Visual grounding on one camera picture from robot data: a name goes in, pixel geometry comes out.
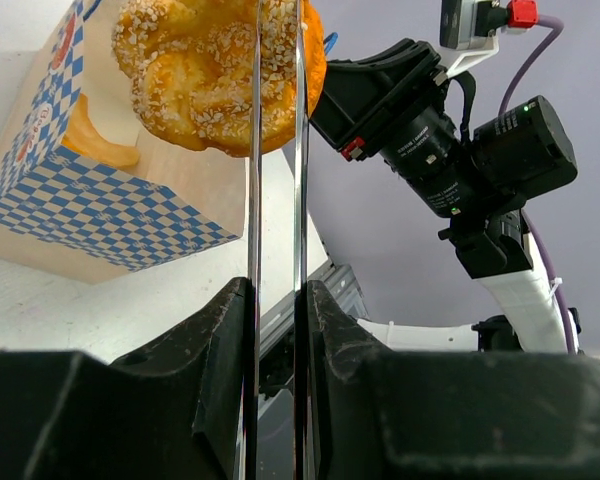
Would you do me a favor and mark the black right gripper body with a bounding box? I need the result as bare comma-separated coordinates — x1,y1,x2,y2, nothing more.
310,39,473,218

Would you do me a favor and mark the left gripper silver tong left finger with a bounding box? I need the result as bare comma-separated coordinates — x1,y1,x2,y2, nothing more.
239,1,262,479

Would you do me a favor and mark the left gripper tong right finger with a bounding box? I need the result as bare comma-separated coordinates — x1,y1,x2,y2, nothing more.
293,1,311,480

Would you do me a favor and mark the large round fake bread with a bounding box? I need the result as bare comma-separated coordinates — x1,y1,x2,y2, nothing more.
112,1,327,157

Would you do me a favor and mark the blue patterned paper bag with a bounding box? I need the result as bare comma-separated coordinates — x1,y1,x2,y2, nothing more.
0,1,250,283

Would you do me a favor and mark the golden fake croissant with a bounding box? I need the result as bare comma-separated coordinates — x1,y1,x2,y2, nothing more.
61,93,140,169

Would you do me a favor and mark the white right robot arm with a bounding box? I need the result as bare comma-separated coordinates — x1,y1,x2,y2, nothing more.
311,39,578,353

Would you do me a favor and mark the aluminium front rail frame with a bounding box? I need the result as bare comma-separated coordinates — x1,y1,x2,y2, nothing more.
257,264,371,361

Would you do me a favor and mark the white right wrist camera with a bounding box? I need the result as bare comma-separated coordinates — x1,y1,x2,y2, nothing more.
438,0,539,79

